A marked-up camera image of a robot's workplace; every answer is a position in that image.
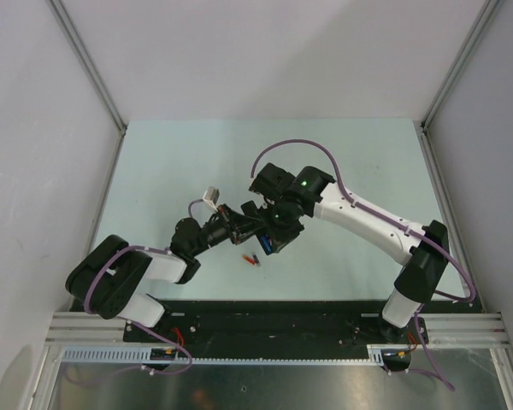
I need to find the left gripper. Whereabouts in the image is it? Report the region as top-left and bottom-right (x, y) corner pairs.
(190, 203), (267, 256)

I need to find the black remote control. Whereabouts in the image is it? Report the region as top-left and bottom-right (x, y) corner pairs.
(241, 201), (279, 255)

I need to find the blue battery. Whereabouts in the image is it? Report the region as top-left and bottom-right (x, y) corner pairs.
(261, 235), (273, 255)

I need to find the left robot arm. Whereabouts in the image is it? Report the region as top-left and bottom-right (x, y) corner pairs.
(65, 202), (265, 342)

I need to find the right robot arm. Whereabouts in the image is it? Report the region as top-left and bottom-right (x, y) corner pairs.
(250, 163), (449, 343)

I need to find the silver black battery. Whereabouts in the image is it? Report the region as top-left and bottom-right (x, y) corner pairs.
(251, 252), (262, 267)

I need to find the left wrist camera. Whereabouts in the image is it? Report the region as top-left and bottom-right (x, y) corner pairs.
(202, 186), (220, 212)

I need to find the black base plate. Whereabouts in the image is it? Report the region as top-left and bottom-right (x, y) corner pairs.
(121, 301), (478, 353)

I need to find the grey slotted cable duct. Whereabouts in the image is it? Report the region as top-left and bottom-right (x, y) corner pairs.
(62, 345), (410, 366)

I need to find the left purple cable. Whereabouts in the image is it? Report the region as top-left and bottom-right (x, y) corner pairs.
(85, 198), (206, 377)

